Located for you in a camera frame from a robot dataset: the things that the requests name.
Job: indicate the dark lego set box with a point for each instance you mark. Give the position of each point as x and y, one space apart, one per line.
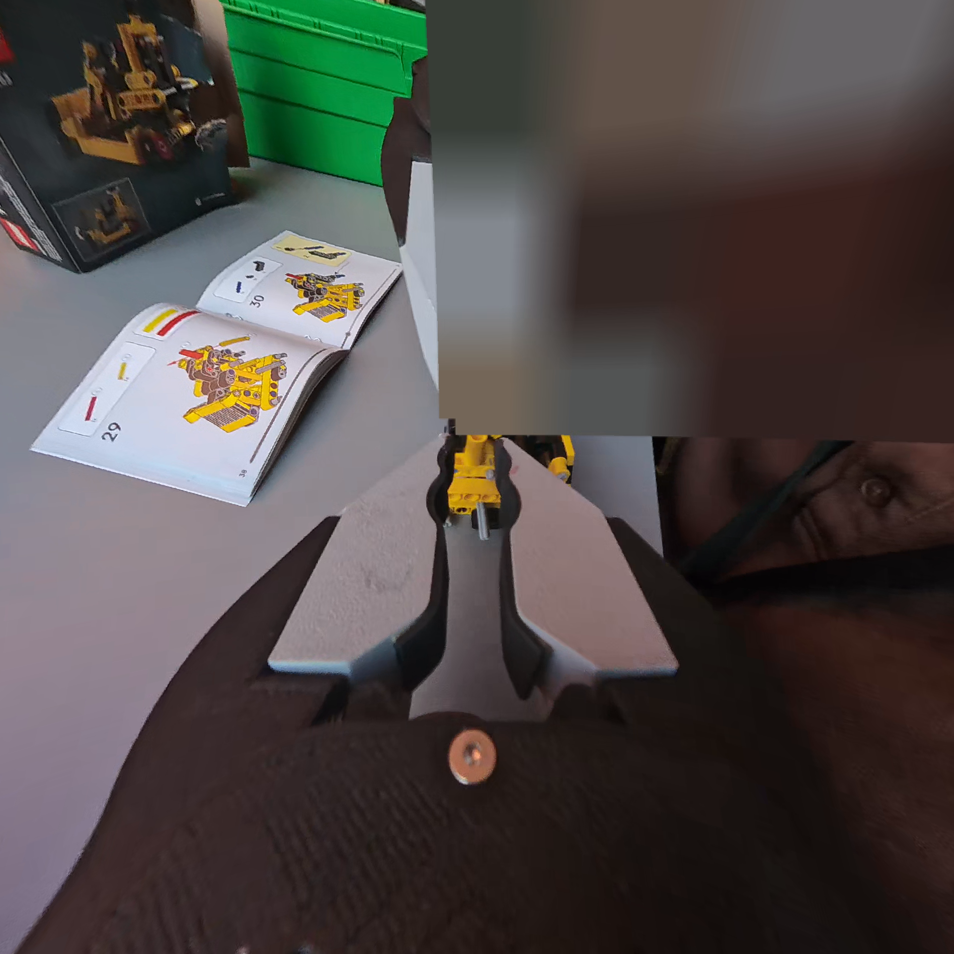
112 201

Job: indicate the yellow and black lego model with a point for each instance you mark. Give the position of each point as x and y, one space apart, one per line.
469 492

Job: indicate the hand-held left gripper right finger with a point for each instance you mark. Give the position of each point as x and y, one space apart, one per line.
589 589

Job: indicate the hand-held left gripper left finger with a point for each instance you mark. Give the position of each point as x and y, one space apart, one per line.
365 589

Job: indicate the lego instruction booklet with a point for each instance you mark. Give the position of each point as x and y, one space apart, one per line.
149 417

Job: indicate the green plastic bin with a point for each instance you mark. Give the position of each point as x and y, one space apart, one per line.
313 89

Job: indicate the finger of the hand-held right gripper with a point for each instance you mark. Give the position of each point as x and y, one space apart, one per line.
421 261

